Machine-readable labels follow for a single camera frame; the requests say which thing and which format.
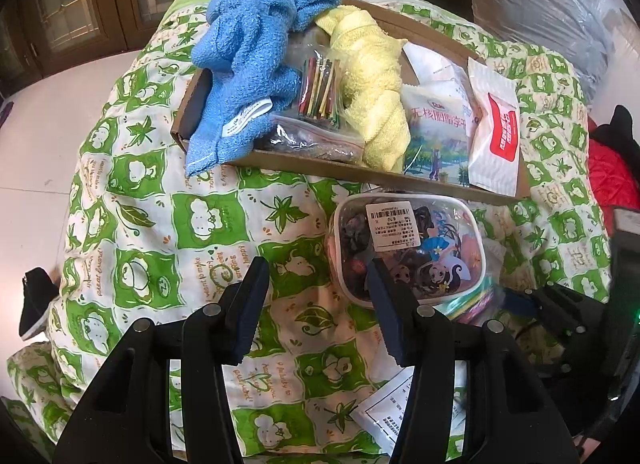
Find blue towel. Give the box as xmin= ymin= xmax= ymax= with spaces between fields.
xmin=185 ymin=0 xmax=342 ymax=178

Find clear plastic food container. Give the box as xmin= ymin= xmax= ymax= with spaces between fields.
xmin=332 ymin=192 xmax=485 ymax=308

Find dark contents zip bag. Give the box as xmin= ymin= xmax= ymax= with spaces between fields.
xmin=255 ymin=114 xmax=366 ymax=163

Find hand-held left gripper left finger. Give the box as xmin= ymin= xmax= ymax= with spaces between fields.
xmin=52 ymin=257 xmax=271 ymax=464

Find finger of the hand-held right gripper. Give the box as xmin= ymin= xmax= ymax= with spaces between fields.
xmin=502 ymin=285 xmax=567 ymax=331

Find cardboard box tray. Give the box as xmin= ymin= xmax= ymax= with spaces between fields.
xmin=170 ymin=0 xmax=532 ymax=206

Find green and white printed blanket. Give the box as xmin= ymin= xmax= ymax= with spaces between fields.
xmin=7 ymin=0 xmax=617 ymax=464

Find clear plastic bag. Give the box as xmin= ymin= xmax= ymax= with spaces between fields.
xmin=469 ymin=0 xmax=640 ymax=111

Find bag of coloured sticks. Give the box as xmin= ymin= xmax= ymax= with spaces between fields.
xmin=272 ymin=44 xmax=353 ymax=135

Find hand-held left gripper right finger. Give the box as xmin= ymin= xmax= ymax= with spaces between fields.
xmin=366 ymin=258 xmax=581 ymax=464

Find pastel hair ties pack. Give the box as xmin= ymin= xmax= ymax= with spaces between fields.
xmin=445 ymin=278 xmax=499 ymax=328

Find black cloth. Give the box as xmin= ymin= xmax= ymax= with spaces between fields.
xmin=590 ymin=104 xmax=640 ymax=156

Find red cloth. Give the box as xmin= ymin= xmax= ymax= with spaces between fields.
xmin=587 ymin=136 xmax=640 ymax=211

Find yellow towel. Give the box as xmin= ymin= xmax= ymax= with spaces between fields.
xmin=315 ymin=6 xmax=409 ymax=173

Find landscape print snack packet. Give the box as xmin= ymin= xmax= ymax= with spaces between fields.
xmin=400 ymin=84 xmax=476 ymax=188

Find white packet with red label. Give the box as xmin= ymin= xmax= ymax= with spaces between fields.
xmin=467 ymin=56 xmax=521 ymax=198

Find white gauze packet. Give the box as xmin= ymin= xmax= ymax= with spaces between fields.
xmin=402 ymin=41 xmax=474 ymax=95

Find wooden glass door cabinet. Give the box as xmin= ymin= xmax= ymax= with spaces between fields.
xmin=0 ymin=0 xmax=471 ymax=77

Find black shoe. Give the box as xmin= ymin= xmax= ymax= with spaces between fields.
xmin=19 ymin=266 xmax=60 ymax=343

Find white packet with text frame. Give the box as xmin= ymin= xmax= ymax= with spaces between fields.
xmin=350 ymin=373 xmax=417 ymax=458

